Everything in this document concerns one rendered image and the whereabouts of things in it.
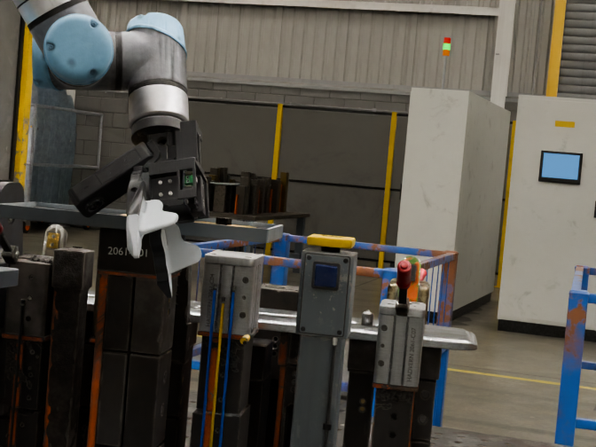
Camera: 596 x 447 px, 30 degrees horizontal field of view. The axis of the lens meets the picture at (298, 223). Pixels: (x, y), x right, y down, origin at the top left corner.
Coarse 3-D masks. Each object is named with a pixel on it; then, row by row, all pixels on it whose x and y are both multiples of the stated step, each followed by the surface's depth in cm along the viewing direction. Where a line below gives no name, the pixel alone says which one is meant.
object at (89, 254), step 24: (72, 264) 164; (72, 288) 165; (72, 312) 165; (72, 336) 165; (72, 360) 165; (48, 384) 166; (72, 384) 166; (48, 408) 166; (72, 408) 166; (48, 432) 166; (72, 432) 167
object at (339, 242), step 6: (312, 234) 151; (318, 234) 152; (312, 240) 147; (318, 240) 147; (324, 240) 147; (330, 240) 147; (336, 240) 147; (342, 240) 147; (348, 240) 147; (354, 240) 150; (324, 246) 147; (330, 246) 147; (336, 246) 147; (342, 246) 147; (348, 246) 146; (336, 252) 149
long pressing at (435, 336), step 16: (192, 304) 190; (192, 320) 177; (272, 320) 176; (288, 320) 180; (352, 320) 187; (352, 336) 174; (368, 336) 174; (432, 336) 174; (448, 336) 178; (464, 336) 179
